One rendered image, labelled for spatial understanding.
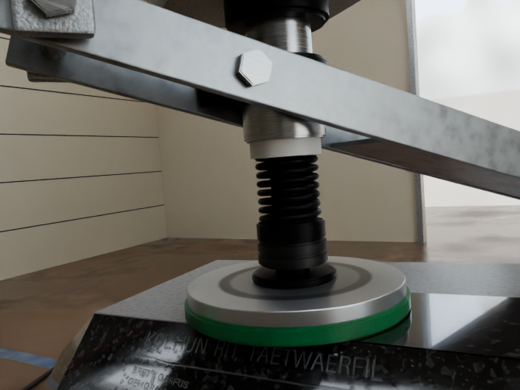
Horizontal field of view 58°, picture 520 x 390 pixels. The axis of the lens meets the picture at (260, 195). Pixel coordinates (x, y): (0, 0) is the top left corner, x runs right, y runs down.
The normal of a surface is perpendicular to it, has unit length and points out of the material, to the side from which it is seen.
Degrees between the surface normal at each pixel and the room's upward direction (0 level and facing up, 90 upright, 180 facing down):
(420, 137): 90
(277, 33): 90
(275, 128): 90
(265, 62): 90
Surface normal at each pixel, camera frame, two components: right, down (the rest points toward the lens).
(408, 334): -0.07, -0.99
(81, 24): 0.39, 0.04
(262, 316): -0.29, 0.08
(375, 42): -0.49, 0.09
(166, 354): -0.37, -0.64
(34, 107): 0.87, -0.03
